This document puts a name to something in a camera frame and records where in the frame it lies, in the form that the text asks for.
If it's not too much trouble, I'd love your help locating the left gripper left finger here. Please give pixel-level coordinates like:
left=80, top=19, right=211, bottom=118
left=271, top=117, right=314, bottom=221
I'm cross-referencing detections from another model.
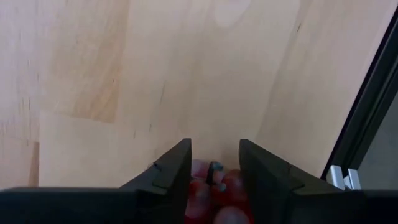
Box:
left=0, top=138, right=193, bottom=224

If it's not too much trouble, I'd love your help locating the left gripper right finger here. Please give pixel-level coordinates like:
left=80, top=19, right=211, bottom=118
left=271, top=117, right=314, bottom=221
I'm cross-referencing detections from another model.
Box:
left=239, top=139, right=398, bottom=224

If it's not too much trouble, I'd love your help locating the black metal table frame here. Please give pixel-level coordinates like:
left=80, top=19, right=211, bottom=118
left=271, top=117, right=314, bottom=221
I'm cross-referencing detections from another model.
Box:
left=320, top=6, right=398, bottom=187

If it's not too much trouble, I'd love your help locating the silver metal bracket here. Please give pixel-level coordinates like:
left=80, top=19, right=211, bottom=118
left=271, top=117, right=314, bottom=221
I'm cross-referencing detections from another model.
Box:
left=325, top=164, right=362, bottom=191

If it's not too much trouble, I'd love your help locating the purple grape bunch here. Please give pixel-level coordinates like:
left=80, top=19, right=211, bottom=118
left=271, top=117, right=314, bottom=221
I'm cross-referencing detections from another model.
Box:
left=185, top=158, right=254, bottom=224

